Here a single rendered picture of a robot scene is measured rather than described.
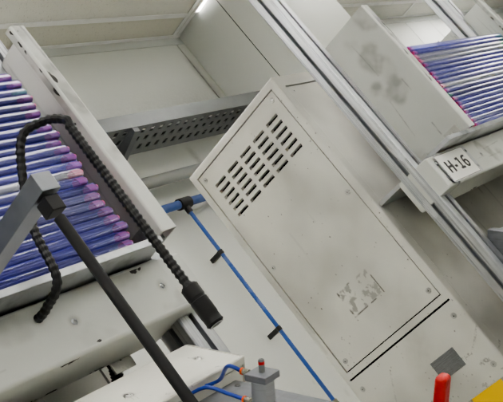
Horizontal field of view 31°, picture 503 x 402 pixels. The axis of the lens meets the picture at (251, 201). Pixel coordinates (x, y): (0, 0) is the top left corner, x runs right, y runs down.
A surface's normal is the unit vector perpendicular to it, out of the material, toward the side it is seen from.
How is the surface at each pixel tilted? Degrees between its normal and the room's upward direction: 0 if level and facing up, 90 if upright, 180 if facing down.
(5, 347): 90
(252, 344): 90
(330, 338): 90
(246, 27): 90
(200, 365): 43
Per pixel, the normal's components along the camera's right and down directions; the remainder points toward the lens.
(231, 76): -0.58, 0.20
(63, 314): 0.55, -0.62
